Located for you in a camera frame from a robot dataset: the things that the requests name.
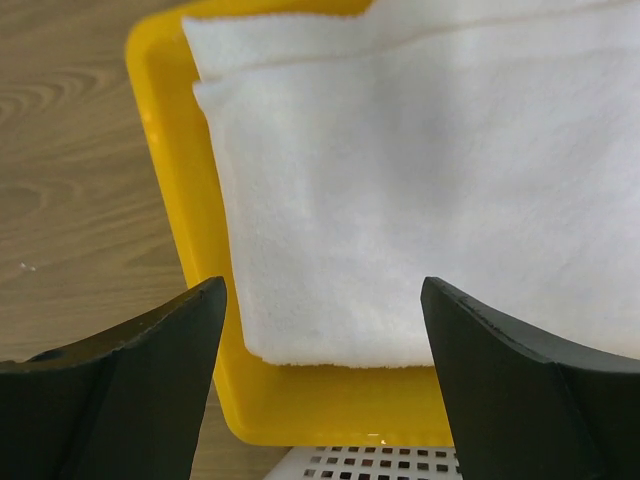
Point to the yellow plastic tray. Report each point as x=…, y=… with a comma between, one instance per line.
x=262, y=404

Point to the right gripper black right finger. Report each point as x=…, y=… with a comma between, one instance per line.
x=526, y=404

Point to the white perforated plastic basket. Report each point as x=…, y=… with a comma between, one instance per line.
x=367, y=463

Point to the white towel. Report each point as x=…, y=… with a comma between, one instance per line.
x=493, y=144

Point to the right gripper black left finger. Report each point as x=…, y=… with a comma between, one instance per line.
x=126, y=403

